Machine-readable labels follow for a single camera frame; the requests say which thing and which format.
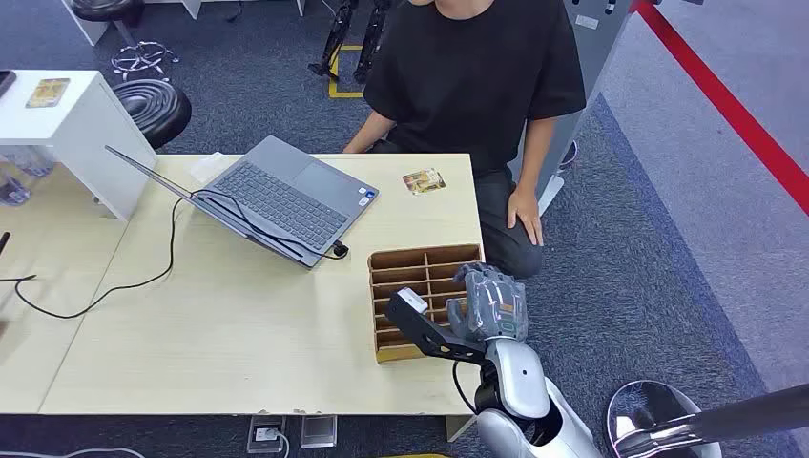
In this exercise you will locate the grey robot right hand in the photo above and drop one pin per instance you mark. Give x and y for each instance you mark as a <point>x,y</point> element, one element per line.
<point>490,306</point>

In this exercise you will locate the person's right forearm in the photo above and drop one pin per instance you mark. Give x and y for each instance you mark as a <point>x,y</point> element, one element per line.
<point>370,133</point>

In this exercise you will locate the person's left forearm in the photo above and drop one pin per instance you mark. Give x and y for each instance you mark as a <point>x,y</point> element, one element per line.
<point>537,151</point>

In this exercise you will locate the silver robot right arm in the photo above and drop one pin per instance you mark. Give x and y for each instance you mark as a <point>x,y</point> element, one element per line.
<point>521,379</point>

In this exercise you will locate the person's left hand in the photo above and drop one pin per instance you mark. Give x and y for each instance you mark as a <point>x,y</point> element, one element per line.
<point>524,215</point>

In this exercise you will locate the printed card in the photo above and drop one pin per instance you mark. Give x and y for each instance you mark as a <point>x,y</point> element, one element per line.
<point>423,181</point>
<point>47,93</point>

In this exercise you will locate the person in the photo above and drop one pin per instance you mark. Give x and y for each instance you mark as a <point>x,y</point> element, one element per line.
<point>468,76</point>

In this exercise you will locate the cardboard divider box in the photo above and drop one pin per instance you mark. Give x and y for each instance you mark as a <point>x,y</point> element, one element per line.
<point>411,265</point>

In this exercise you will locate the white table leg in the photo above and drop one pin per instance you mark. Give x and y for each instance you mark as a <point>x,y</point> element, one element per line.
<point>460,428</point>

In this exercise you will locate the chrome dome base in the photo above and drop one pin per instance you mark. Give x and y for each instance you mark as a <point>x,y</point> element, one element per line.
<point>638,411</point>

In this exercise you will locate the floor socket cover plate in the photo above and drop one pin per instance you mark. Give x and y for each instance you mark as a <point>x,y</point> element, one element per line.
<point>318,431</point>

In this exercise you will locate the grey open laptop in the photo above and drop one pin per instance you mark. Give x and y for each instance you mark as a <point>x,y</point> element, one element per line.
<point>284,196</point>

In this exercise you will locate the floor power socket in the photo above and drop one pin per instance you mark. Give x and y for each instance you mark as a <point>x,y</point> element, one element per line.
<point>266,433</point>

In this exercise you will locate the grey kiosk stand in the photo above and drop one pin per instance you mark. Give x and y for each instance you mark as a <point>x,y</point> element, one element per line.
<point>591,44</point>

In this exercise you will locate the dark grey bar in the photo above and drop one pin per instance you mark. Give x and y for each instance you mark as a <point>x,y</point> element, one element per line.
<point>758,411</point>

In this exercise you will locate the clear plastic bag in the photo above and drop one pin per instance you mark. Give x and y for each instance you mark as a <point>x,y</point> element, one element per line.
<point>207,167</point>

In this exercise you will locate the black round stool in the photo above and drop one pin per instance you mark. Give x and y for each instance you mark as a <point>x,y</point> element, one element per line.
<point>155,110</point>

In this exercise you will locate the white cabinet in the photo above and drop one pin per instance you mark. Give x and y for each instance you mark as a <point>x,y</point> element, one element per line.
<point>76,136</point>

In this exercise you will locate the black stool with chrome base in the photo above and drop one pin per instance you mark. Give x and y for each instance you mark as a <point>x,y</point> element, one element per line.
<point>110,9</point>

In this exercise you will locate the clear plastic containers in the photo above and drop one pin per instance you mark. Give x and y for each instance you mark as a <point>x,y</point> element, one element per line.
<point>25,167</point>

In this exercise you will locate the black device on cabinet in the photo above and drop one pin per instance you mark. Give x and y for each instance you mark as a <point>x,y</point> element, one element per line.
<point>5,81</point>

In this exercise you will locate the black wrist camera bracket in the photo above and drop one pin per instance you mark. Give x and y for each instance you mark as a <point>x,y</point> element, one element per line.
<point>420,332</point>

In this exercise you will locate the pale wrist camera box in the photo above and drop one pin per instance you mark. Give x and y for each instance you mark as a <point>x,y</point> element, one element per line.
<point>412,299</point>

